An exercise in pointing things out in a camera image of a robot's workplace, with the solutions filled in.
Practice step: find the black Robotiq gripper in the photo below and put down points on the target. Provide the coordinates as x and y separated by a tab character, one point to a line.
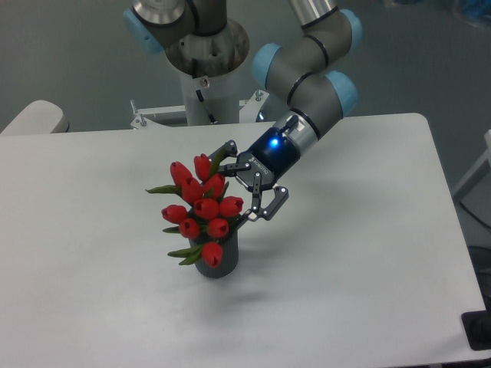
268	161

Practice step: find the red tulip bouquet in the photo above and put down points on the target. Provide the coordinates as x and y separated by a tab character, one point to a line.
209	216

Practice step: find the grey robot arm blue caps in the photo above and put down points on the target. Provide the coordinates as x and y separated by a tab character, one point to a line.
206	47

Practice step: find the dark grey ribbed vase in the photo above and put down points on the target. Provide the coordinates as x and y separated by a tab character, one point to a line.
230	255

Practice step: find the beige chair backrest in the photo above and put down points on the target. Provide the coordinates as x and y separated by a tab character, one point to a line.
39	117

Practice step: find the white furniture at right edge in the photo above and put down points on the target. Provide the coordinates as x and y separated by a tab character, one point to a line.
474	174

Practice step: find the black box at table edge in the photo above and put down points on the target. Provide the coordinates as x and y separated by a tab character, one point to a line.
477	328

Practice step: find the white metal base bracket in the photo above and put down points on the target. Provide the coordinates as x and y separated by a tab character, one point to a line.
247	111

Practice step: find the black gripper cable connector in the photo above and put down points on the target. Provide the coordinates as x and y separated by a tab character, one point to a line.
290	123

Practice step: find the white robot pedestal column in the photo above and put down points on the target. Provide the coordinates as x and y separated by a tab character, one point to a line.
210	100

